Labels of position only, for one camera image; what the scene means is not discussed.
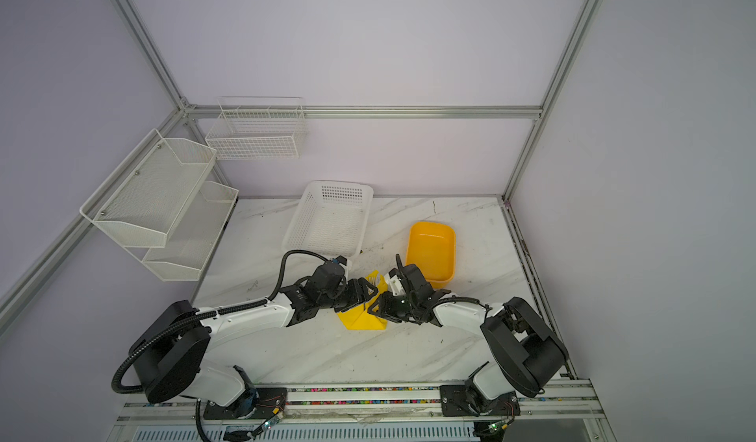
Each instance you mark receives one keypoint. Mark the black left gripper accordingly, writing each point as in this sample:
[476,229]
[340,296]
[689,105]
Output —
[362,294]

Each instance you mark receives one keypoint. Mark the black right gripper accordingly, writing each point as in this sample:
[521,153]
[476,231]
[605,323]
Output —
[385,308]

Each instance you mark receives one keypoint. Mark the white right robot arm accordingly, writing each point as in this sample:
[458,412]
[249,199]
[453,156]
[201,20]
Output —
[524,352]

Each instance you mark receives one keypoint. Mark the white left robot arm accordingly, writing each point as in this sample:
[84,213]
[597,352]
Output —
[171,359]

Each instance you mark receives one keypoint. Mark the yellow plastic tray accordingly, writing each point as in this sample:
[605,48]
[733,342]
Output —
[432,247]

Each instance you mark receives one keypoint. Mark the white perforated plastic basket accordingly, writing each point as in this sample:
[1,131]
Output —
[330,219]

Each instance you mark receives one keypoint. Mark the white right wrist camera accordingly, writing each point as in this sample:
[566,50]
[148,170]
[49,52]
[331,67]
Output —
[394,284]

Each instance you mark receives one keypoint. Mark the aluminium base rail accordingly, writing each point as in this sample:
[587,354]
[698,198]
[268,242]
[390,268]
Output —
[373,412]

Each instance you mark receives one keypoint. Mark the white wire wall basket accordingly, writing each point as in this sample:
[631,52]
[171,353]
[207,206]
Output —
[259,128]

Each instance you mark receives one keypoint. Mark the white mesh upper wall shelf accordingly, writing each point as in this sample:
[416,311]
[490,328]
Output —
[141,204]

